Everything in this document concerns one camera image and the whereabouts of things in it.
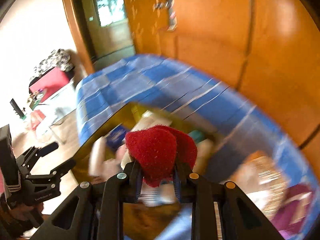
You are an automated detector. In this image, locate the purple cardboard box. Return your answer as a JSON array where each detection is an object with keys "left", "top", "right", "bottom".
[{"left": 271, "top": 184, "right": 315, "bottom": 239}]

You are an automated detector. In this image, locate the pink fuzzy sock roll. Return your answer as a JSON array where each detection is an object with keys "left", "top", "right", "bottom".
[{"left": 88, "top": 137, "right": 126, "bottom": 181}]

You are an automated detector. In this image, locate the wooden wardrobe wall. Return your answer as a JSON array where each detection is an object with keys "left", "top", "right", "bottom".
[{"left": 124, "top": 0, "right": 319, "bottom": 169}]

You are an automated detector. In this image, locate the red fuzzy sock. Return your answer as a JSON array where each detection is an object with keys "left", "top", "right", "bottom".
[{"left": 125, "top": 125, "right": 197, "bottom": 187}]

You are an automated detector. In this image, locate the gold tray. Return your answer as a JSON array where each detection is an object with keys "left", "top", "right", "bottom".
[{"left": 72, "top": 102, "right": 219, "bottom": 239}]

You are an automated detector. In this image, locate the person's left hand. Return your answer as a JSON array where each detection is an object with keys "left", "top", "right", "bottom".
[{"left": 1, "top": 194, "right": 43, "bottom": 239}]

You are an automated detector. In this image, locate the ornate silver tissue box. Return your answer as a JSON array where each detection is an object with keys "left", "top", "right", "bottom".
[{"left": 228, "top": 151, "right": 289, "bottom": 220}]

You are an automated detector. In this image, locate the blue Tempo tissue pack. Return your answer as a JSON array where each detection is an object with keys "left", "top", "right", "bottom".
[{"left": 105, "top": 125, "right": 128, "bottom": 151}]

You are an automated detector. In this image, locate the wooden door with glass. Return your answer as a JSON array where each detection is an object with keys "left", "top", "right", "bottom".
[{"left": 73, "top": 0, "right": 135, "bottom": 61}]

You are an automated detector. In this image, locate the blue plush toy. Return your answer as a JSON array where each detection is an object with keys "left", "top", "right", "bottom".
[{"left": 188, "top": 130, "right": 206, "bottom": 144}]

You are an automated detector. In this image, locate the blue plaid bed sheet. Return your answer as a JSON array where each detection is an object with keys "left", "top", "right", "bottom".
[{"left": 75, "top": 53, "right": 318, "bottom": 240}]

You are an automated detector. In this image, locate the red suitcase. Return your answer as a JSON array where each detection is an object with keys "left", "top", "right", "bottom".
[{"left": 29, "top": 67, "right": 71, "bottom": 102}]

